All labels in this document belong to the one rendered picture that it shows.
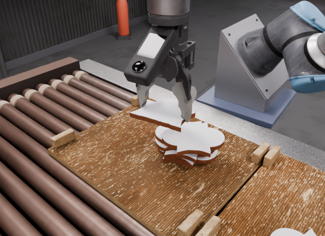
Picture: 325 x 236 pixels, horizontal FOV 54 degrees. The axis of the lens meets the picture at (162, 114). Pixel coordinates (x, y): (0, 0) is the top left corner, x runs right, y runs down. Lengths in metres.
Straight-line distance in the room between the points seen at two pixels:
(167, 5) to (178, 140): 0.28
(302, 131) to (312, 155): 1.83
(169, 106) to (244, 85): 0.44
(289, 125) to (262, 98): 1.67
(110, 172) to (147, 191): 0.10
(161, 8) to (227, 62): 0.55
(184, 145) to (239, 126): 0.28
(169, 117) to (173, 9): 0.21
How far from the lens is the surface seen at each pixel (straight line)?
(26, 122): 0.98
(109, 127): 0.86
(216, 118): 0.94
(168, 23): 0.57
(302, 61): 0.92
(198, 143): 0.68
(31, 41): 3.98
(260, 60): 1.04
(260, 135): 0.89
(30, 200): 0.72
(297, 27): 0.98
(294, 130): 2.69
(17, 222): 0.69
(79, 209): 0.68
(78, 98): 1.07
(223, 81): 1.10
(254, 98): 1.07
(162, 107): 0.67
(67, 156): 0.78
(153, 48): 0.55
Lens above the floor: 1.41
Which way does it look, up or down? 32 degrees down
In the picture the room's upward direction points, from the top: straight up
